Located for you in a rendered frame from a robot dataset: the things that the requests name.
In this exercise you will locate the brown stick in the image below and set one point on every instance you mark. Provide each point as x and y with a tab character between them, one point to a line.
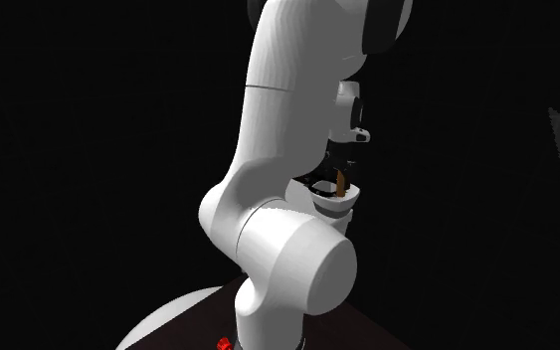
340	184

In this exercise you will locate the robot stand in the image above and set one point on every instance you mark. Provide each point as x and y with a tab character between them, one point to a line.
342	329

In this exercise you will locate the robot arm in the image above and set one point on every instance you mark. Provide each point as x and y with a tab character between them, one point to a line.
284	121

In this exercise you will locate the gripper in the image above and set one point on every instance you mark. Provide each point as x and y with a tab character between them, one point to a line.
341	155

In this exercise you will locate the white rounded object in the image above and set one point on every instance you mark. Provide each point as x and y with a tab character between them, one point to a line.
173	310

